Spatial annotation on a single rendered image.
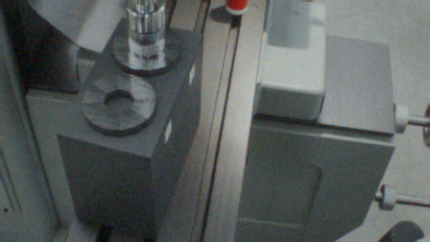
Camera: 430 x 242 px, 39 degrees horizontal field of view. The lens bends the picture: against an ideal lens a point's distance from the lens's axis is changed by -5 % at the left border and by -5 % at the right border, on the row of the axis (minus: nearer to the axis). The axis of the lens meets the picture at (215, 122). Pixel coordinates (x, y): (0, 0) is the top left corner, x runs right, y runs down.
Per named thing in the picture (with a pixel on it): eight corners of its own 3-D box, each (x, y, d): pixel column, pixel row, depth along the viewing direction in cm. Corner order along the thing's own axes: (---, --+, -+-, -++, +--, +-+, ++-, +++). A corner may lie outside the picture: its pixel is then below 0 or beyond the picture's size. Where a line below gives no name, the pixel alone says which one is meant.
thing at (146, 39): (121, 47, 81) (118, 11, 76) (146, 28, 83) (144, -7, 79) (148, 63, 79) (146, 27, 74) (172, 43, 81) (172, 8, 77)
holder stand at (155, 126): (201, 123, 99) (204, 25, 84) (156, 241, 85) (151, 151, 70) (128, 106, 101) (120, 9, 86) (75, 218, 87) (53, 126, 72)
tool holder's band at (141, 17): (118, 11, 76) (117, 5, 75) (144, -7, 79) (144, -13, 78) (146, 27, 74) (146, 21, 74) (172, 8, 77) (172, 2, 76)
